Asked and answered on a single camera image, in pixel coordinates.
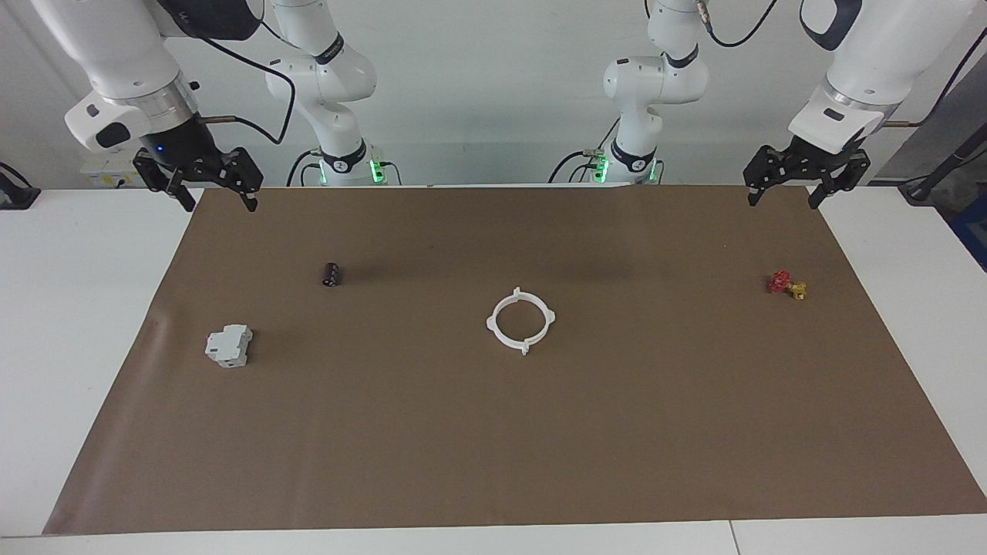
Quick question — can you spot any white half-ring pipe clamp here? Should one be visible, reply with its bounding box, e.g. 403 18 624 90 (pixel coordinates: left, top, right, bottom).
486 287 533 357
515 288 558 353

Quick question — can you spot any black stand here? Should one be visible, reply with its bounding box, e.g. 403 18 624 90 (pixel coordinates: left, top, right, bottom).
898 140 987 203

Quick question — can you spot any white circuit breaker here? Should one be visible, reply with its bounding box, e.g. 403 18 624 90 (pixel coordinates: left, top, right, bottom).
204 324 254 368

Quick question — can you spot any blue object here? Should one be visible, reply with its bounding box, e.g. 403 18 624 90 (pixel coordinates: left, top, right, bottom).
952 193 987 272

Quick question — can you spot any brown paper table mat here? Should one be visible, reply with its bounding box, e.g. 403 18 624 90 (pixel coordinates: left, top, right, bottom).
42 185 987 537

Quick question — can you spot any black base cable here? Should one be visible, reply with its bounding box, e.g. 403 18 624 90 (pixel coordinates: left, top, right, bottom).
547 116 622 184
287 146 325 187

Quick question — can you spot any red-handled brass valve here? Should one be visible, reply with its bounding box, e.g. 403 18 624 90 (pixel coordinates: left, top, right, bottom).
767 271 808 301

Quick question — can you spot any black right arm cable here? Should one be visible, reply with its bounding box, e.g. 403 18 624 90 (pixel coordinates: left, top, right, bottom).
197 35 298 146

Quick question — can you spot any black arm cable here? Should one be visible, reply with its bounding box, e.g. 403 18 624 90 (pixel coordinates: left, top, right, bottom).
197 35 298 146
698 0 987 129

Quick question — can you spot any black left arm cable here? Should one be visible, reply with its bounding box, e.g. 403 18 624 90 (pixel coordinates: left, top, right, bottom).
698 0 987 129

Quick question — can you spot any black clamp with cable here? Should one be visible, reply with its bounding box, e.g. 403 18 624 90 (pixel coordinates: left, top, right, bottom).
0 162 42 210

